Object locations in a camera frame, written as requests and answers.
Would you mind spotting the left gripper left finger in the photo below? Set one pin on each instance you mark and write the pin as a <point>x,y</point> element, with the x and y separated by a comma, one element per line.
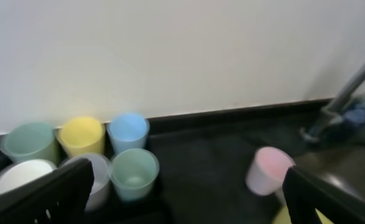
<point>45,199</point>

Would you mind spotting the blue cup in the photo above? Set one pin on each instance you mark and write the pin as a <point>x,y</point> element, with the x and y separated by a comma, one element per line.
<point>127,130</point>

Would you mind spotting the blue soap bottle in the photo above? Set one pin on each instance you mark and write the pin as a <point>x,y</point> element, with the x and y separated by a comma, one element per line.
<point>357,115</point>

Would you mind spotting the yellow cup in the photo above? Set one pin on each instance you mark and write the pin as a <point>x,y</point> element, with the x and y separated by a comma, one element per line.
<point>281,218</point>
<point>81,135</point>

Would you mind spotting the grey cup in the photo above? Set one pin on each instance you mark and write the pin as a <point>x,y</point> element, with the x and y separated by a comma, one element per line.
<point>100,174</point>

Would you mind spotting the white cup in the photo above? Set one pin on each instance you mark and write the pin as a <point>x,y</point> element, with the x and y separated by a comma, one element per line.
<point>20,175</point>

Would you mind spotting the steel sink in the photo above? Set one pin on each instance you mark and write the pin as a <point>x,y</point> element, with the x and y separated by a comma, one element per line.
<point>350,168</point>

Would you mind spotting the green cup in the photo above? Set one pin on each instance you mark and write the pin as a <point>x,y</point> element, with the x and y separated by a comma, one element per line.
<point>134,174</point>
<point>30,143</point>

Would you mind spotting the pink cup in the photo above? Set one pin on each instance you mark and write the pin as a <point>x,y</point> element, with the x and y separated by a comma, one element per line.
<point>267,169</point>

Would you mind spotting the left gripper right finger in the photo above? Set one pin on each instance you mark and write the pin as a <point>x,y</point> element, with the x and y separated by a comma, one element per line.
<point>319,202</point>

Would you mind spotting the steel tap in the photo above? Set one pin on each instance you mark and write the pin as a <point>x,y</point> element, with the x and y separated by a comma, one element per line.
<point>347,91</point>

